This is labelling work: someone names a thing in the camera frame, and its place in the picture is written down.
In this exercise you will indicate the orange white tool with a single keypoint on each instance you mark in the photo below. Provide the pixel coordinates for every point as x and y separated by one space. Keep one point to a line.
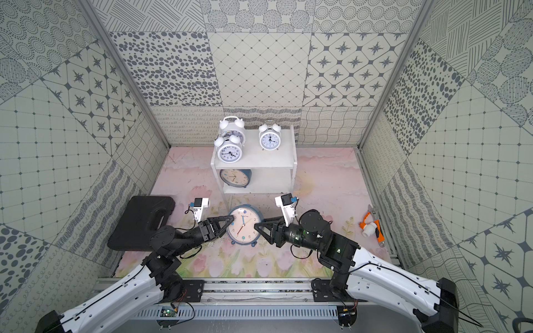
371 227

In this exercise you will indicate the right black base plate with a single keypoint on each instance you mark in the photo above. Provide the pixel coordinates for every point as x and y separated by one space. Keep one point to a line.
324 292

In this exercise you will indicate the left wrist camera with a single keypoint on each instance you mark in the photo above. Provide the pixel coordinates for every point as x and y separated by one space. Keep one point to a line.
197 207

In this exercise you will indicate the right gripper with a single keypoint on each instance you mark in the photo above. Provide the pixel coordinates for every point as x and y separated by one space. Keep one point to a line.
277 229

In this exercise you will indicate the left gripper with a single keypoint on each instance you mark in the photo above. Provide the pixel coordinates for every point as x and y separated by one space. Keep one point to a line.
207 229

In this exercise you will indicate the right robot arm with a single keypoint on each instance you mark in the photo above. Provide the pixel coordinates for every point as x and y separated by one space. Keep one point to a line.
360 275

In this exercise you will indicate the perforated cable duct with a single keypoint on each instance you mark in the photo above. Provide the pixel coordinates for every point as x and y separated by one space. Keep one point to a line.
233 312

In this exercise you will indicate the blue round alarm clock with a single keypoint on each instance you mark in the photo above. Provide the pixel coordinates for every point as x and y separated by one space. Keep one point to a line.
242 230
239 178

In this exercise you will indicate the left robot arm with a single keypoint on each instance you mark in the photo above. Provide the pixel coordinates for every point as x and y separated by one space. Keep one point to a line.
155 280

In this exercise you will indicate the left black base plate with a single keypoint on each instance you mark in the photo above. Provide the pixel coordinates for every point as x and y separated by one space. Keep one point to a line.
190 291

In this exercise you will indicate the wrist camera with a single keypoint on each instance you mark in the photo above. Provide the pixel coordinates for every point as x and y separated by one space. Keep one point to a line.
197 207
287 203

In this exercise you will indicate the white two-tier shelf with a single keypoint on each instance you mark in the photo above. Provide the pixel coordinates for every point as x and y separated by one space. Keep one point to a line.
273 172

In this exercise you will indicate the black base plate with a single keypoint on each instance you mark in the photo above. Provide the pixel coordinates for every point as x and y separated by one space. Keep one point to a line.
324 292
190 291

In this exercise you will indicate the black pad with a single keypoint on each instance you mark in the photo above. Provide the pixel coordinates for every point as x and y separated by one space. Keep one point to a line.
143 216

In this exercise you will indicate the aluminium mounting rail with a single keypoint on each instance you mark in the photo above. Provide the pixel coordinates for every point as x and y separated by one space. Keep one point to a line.
258 287

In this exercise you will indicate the white twin-bell alarm clock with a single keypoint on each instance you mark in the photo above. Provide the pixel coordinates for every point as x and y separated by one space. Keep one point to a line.
233 125
269 135
228 148

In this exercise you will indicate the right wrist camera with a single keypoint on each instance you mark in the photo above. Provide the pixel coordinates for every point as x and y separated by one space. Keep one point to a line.
287 203

